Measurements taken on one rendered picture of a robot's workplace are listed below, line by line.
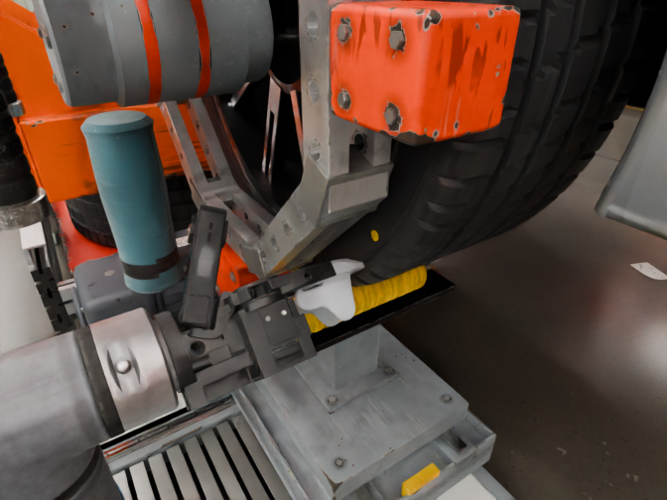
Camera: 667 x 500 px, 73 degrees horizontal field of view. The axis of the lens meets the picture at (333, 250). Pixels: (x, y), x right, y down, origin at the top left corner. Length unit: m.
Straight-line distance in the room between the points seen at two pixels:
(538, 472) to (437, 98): 0.98
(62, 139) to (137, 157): 0.36
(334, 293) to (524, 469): 0.79
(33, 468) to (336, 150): 0.31
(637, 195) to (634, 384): 1.10
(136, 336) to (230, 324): 0.08
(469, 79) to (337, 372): 0.66
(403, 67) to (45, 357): 0.31
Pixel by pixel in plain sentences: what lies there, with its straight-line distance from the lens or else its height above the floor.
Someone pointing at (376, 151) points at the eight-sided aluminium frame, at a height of 0.78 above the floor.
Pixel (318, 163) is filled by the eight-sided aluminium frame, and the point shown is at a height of 0.77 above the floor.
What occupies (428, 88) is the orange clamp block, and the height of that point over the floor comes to 0.85.
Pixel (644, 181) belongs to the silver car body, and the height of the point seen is 0.78.
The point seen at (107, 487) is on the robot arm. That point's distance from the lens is 0.48.
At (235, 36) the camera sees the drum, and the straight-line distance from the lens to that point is 0.51.
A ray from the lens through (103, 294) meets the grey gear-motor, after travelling 0.93.
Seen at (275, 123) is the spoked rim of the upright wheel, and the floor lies 0.72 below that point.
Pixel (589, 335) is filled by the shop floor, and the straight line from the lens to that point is 1.54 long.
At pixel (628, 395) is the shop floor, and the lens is 1.41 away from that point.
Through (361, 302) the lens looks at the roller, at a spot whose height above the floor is 0.52.
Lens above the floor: 0.90
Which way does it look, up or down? 31 degrees down
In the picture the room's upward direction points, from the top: straight up
